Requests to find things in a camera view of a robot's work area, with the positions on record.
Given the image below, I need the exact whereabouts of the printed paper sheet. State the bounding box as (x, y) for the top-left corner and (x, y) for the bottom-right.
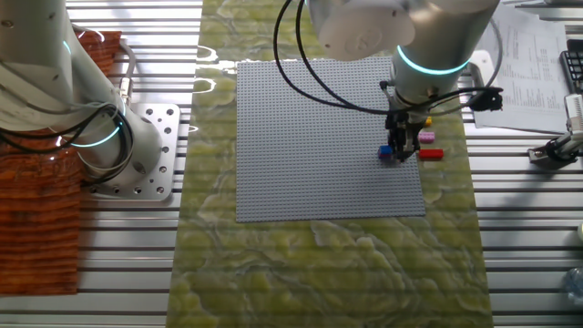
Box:
(473, 4), (573, 134)

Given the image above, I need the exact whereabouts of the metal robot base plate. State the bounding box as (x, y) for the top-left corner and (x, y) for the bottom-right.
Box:
(88, 102), (182, 201)

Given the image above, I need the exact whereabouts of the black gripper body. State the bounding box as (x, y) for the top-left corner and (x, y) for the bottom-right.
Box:
(385, 111), (423, 138)

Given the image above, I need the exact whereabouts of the grey Lego baseplate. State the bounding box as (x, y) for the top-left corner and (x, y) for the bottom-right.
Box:
(235, 56), (427, 223)

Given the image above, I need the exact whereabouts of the grey depth camera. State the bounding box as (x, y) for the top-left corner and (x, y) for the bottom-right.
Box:
(563, 93), (583, 136)

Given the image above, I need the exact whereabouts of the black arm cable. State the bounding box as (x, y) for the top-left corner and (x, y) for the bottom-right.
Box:
(294, 0), (397, 115)
(271, 0), (397, 118)

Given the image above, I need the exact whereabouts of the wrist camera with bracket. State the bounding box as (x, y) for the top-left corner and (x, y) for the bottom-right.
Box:
(466, 49), (505, 113)

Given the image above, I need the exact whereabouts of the black base cable bundle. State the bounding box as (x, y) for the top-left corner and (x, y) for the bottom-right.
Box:
(0, 103), (136, 186)

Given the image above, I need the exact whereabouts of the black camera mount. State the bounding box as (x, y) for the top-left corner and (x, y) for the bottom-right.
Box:
(527, 131), (583, 166)

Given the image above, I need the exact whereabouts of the green marble pattern mat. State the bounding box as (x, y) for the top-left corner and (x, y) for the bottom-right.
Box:
(166, 0), (496, 328)

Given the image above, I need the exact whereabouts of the black keyboard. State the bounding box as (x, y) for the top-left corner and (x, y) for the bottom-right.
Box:
(558, 38), (583, 95)

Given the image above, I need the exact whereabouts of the clear plastic water bottle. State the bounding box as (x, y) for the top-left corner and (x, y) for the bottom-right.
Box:
(564, 267), (583, 302)

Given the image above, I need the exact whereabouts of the grey base cable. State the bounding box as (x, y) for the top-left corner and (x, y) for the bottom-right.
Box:
(118, 40), (137, 104)

